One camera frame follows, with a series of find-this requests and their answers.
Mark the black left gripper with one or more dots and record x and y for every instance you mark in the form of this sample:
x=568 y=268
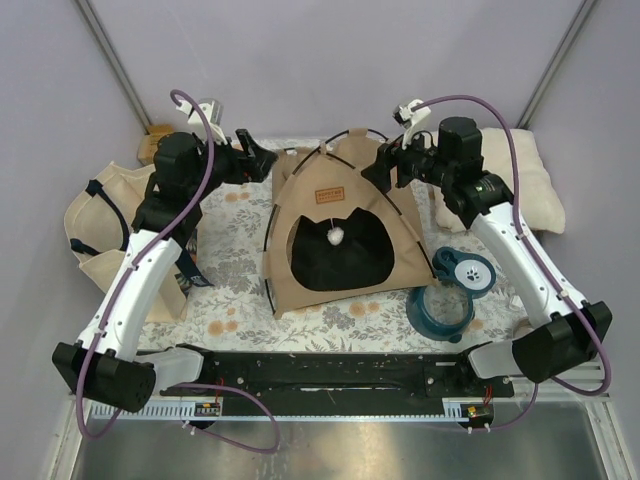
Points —
x=251 y=163

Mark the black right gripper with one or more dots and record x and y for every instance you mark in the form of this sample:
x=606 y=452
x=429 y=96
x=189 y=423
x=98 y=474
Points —
x=393 y=154

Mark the black tent pole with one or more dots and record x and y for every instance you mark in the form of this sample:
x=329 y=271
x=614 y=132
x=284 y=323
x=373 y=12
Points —
x=370 y=200
x=290 y=210

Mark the beige fabric pet tent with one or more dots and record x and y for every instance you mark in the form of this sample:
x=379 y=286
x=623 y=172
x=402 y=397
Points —
x=345 y=225

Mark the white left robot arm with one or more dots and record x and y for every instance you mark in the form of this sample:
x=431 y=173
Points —
x=103 y=364

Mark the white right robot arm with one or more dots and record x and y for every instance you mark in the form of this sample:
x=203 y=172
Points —
x=567 y=329

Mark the white pompom toy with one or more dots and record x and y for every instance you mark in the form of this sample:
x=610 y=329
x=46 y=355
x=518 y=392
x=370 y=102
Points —
x=335 y=236

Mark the cardboard box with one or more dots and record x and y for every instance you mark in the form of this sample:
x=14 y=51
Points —
x=149 y=143

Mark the floral patterned mat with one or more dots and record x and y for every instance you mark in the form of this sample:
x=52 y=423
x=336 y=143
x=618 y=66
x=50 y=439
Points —
x=234 y=312

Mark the white fluffy pillow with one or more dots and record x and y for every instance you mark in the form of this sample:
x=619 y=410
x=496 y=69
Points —
x=538 y=200

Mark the cream canvas tote bag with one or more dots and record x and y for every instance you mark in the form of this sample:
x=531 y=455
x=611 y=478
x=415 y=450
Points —
x=98 y=225

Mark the aluminium frame post right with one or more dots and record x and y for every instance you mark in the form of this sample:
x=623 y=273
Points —
x=579 y=21

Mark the aluminium frame post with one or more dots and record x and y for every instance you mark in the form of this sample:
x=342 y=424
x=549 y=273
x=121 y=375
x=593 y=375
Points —
x=579 y=21
x=98 y=32

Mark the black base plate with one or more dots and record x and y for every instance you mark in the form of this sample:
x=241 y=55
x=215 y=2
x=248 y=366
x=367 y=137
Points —
x=340 y=384

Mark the aluminium frame post left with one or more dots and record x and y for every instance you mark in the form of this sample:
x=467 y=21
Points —
x=98 y=32

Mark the white slotted cable duct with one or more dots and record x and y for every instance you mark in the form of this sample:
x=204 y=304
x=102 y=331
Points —
x=179 y=410

